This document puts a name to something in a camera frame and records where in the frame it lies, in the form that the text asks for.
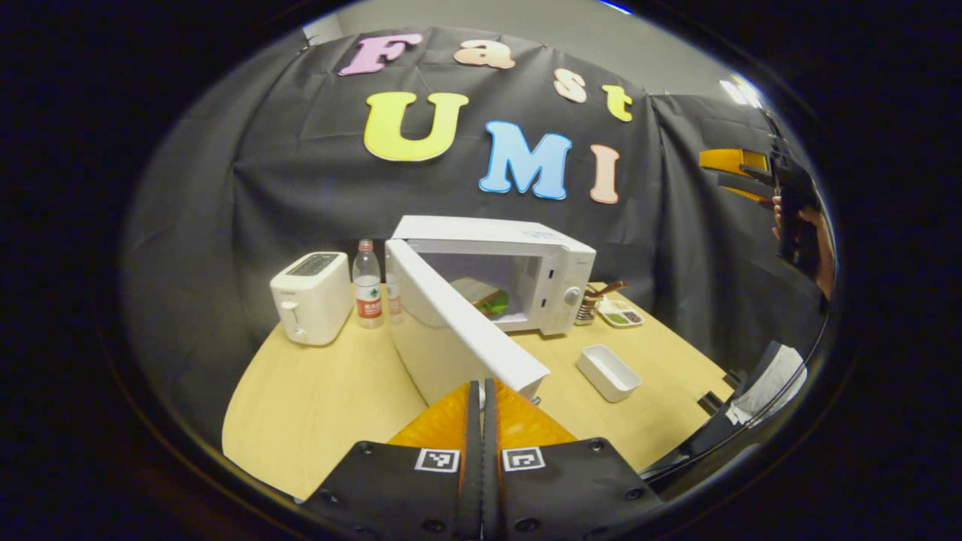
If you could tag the black chair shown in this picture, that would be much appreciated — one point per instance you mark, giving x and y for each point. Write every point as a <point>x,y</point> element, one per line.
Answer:
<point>706,443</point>

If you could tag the small white rectangular dish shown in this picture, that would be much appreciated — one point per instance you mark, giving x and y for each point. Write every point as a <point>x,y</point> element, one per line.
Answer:
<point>609,372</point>

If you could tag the white toaster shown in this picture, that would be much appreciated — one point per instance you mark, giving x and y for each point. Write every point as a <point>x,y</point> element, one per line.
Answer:
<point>312,300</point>

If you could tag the white divided bean plate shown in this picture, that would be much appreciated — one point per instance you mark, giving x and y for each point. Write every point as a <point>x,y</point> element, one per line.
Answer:
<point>620,315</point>

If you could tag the clear water bottle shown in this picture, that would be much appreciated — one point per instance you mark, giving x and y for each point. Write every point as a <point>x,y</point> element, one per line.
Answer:
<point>367,293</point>

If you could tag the small ceiling light panel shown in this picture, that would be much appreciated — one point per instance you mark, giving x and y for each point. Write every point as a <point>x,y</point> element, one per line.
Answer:
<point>740,92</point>

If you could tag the white sheet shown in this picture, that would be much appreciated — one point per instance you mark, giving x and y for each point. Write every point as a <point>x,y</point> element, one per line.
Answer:
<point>770,383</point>

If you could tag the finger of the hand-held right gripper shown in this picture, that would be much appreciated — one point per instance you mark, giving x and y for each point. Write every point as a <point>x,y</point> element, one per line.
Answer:
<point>733,160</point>
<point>751,188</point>

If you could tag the white microwave oven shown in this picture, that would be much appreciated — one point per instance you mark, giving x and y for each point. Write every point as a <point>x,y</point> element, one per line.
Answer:
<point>458,338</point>

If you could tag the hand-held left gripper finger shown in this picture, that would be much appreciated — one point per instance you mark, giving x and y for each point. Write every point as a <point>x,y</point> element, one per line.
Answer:
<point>490,466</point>
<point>472,466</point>

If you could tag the lettuce toast sandwich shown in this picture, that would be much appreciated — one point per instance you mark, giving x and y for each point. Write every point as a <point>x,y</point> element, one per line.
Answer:
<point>485,297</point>

